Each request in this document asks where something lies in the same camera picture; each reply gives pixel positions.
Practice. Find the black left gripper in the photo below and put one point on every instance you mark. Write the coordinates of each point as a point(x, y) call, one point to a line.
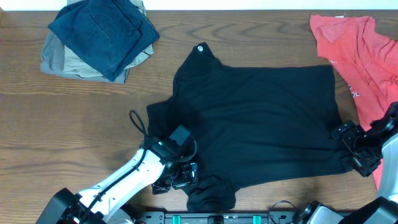
point(190, 178)

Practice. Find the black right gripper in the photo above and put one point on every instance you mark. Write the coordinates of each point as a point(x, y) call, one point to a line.
point(364, 166)

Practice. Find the black t-shirt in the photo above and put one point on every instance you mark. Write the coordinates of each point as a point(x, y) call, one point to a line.
point(251, 125)

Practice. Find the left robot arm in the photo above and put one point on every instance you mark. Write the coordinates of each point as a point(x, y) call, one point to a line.
point(165, 165)

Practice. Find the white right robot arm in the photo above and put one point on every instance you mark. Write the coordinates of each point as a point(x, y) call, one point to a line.
point(383, 209)

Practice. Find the red t-shirt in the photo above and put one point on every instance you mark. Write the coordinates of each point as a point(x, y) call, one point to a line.
point(367, 61)

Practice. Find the folded beige garment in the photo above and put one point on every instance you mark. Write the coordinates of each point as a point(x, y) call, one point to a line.
point(75, 65)

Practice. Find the folded navy blue garment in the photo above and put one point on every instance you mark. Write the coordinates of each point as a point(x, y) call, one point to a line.
point(106, 34)

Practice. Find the folded grey garment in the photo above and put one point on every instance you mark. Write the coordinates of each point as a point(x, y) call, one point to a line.
point(52, 62)

